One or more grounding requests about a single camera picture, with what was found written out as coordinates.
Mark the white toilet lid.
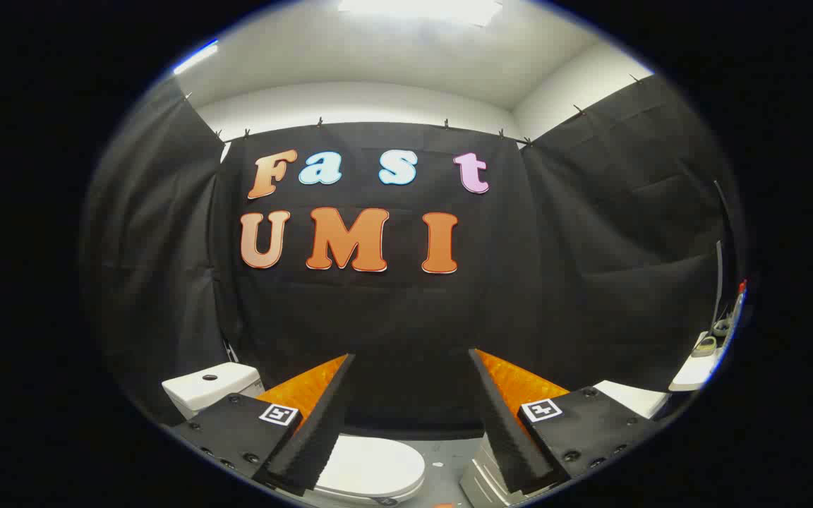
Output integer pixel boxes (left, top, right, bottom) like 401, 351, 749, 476
311, 434, 426, 505

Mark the black backdrop cloth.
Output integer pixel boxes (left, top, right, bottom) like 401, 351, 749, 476
80, 74, 749, 442

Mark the white toilet tank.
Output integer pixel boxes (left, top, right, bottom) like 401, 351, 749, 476
162, 363, 265, 421

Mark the white shelf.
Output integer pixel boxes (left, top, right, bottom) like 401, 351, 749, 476
669, 330, 732, 392

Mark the grey white panelled cabinet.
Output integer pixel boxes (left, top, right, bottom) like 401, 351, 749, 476
459, 381, 670, 508

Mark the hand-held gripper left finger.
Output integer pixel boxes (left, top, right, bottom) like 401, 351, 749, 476
170, 353, 356, 497

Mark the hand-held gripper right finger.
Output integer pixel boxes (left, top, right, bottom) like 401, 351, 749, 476
468, 348, 663, 495

